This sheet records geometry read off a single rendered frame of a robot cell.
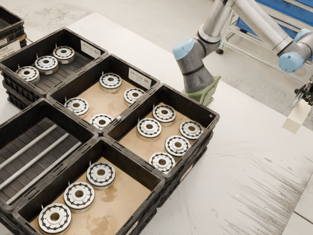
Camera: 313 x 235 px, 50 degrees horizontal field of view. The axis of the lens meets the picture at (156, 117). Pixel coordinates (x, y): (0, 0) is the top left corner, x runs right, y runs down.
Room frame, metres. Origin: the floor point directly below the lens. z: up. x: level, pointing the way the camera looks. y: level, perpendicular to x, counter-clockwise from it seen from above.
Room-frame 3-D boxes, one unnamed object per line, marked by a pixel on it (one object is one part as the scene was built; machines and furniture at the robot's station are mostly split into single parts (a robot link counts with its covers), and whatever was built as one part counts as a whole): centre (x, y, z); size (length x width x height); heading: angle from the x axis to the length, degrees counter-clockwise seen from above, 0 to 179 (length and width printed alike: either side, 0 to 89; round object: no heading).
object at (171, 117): (1.01, -0.03, 0.86); 0.10 x 0.10 x 0.01
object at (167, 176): (0.88, -0.04, 0.92); 0.40 x 0.30 x 0.02; 152
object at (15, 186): (0.67, 0.42, 0.87); 0.40 x 0.30 x 0.11; 152
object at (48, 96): (1.03, 0.23, 0.92); 0.40 x 0.30 x 0.02; 152
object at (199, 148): (0.88, -0.04, 0.87); 0.40 x 0.30 x 0.11; 152
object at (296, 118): (1.11, -0.62, 0.92); 0.24 x 0.06 x 0.06; 150
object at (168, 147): (0.85, -0.10, 0.86); 0.10 x 0.10 x 0.01
